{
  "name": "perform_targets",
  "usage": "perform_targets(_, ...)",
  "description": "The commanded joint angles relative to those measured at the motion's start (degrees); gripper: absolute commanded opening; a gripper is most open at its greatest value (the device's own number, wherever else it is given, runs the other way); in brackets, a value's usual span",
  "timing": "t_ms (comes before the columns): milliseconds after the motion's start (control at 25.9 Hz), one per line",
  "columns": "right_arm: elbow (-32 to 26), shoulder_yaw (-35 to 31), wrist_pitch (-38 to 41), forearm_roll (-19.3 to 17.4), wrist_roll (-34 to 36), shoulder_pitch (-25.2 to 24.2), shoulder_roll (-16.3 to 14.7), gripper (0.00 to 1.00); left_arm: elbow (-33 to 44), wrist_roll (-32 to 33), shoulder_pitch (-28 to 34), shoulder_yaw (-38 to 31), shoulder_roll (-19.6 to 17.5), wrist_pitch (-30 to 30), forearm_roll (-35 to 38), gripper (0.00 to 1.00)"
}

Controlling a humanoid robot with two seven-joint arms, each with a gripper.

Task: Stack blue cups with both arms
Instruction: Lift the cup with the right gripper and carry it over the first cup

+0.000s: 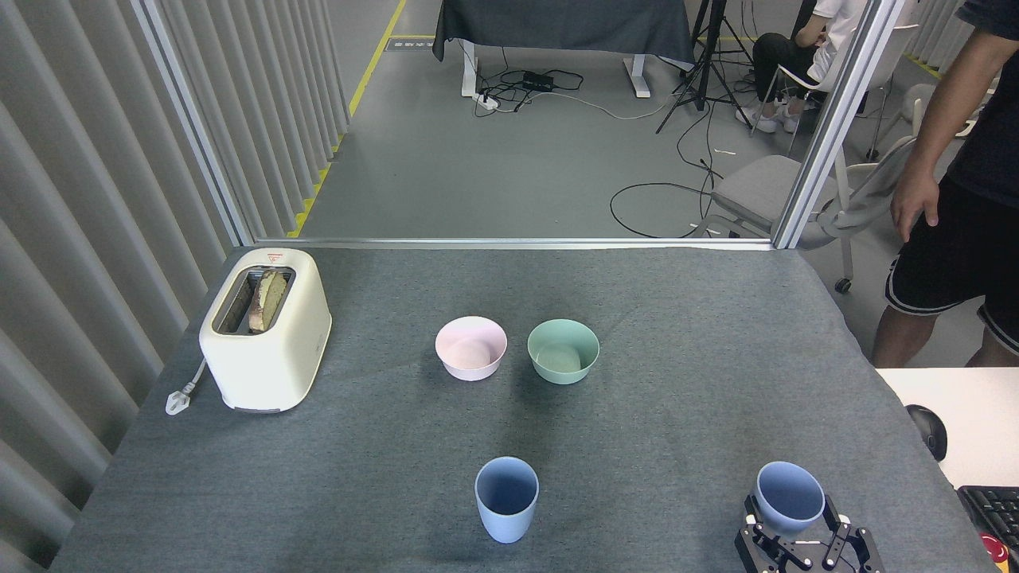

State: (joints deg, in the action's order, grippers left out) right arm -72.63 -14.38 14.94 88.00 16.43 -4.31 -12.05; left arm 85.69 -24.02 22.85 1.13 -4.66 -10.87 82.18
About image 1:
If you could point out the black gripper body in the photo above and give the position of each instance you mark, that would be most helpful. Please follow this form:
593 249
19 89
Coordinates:
808 563

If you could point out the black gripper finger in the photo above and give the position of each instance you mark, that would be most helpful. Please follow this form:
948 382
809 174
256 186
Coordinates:
752 549
860 553

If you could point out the blue plastic cup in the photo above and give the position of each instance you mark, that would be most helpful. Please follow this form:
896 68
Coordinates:
506 509
784 497

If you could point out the person's forearm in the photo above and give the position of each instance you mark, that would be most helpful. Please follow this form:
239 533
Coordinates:
951 103

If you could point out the person's hand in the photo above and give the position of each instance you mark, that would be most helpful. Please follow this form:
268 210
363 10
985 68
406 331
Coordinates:
914 203

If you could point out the red round button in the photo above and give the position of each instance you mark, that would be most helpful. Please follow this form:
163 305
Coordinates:
995 549

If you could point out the black computer mouse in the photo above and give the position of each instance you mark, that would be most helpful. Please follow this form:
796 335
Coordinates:
927 430

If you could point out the black keyboard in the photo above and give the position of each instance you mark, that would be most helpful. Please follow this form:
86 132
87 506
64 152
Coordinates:
995 509

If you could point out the grey felt table cover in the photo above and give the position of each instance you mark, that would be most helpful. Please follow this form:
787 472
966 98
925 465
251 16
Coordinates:
637 446

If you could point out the white desk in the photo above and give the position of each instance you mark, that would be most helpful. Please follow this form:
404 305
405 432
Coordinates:
971 406

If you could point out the green bowl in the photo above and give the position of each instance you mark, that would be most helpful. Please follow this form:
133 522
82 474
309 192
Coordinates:
563 354

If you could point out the standing person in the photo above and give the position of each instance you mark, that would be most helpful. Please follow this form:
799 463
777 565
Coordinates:
971 239

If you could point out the pink bowl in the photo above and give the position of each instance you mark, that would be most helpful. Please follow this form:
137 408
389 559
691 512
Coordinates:
471 350

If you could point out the grey office chair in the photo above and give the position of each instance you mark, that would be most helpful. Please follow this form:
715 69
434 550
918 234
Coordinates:
756 191
921 103

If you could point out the white chair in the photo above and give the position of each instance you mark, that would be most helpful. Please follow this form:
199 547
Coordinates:
798 79

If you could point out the black tripod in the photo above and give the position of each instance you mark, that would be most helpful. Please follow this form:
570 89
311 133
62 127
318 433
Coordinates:
700 64

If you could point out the seated person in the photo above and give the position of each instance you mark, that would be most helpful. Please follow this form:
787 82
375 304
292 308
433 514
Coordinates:
796 56

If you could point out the black power adapter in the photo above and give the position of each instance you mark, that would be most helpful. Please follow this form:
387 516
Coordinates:
538 80

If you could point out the cream white toaster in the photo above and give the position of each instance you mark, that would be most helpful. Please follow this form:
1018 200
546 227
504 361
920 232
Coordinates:
271 358

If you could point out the white power strip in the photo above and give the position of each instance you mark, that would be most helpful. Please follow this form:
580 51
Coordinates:
486 100

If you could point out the bread slice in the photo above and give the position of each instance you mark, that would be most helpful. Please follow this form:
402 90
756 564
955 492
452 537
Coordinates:
269 301

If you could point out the dark cloth covered table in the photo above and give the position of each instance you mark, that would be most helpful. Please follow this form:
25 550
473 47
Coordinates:
565 24

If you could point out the silver post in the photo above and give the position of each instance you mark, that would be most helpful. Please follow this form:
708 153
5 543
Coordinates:
836 119
191 119

